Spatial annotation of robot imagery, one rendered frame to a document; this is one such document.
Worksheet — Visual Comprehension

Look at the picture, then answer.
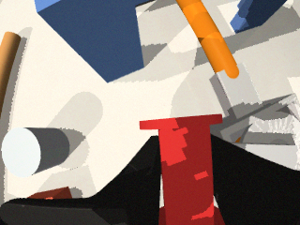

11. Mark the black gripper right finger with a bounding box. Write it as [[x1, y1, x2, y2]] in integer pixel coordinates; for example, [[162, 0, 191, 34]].
[[210, 134, 300, 225]]

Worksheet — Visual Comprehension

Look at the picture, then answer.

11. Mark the black mallet with wooden handle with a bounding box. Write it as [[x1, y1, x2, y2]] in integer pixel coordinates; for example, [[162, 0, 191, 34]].
[[0, 31, 22, 117]]

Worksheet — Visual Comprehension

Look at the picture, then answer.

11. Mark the grey cylinder with white end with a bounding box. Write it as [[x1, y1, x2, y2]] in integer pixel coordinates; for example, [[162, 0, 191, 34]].
[[1, 127, 70, 177]]

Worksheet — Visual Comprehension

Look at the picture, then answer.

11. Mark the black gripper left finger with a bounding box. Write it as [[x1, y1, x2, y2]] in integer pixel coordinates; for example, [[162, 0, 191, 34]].
[[0, 135, 161, 225]]

